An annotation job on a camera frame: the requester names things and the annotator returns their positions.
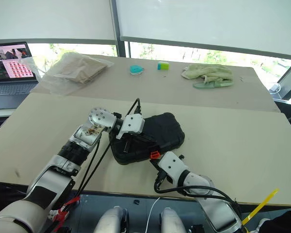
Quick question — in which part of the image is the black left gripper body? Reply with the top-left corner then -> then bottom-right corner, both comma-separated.
121,132 -> 146,146

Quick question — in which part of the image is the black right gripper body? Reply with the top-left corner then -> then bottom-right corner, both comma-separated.
152,159 -> 173,187

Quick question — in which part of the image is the black plastic tool case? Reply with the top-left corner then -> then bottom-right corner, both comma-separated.
110,112 -> 186,166

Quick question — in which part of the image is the silver rounded robot leg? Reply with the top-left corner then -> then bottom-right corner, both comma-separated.
159,206 -> 188,233
97,205 -> 129,233

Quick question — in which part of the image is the small teal tape measure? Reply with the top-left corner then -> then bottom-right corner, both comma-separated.
129,64 -> 146,76

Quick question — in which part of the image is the red tape bundle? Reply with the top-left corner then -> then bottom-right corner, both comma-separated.
53,196 -> 81,222

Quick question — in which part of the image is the clear bag with brown cardboard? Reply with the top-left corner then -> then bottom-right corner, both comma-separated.
39,50 -> 115,96

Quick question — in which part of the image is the green rubber slipper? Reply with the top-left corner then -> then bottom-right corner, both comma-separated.
192,80 -> 234,90

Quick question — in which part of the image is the light green cloth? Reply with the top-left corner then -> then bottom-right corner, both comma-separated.
181,63 -> 234,83

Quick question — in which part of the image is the yellow plastic strip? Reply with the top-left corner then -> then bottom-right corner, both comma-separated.
242,187 -> 280,227

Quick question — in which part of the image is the white roller blind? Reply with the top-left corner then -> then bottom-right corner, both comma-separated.
0,0 -> 117,46
116,0 -> 291,61

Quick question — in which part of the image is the white power adapter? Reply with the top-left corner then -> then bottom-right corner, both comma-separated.
269,83 -> 282,94

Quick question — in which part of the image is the open laptop computer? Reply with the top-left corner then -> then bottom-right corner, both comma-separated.
0,41 -> 40,110

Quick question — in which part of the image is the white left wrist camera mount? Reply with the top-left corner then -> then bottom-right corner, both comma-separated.
115,114 -> 146,140

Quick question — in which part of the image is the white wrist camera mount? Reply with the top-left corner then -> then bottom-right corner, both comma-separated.
158,151 -> 193,188
115,114 -> 146,140

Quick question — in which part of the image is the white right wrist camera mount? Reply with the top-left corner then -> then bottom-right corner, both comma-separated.
158,151 -> 193,188

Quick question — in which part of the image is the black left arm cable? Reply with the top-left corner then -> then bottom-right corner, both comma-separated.
81,135 -> 112,195
75,97 -> 142,197

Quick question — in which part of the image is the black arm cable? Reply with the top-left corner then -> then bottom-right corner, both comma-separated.
75,97 -> 142,197
81,135 -> 112,195
153,178 -> 243,219

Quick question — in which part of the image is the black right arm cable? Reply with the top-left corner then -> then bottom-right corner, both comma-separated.
153,178 -> 243,219

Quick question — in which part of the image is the thin white cable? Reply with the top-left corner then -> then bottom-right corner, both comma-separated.
145,197 -> 162,233

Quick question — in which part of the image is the dark window frame post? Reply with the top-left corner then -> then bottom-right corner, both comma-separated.
109,0 -> 131,58

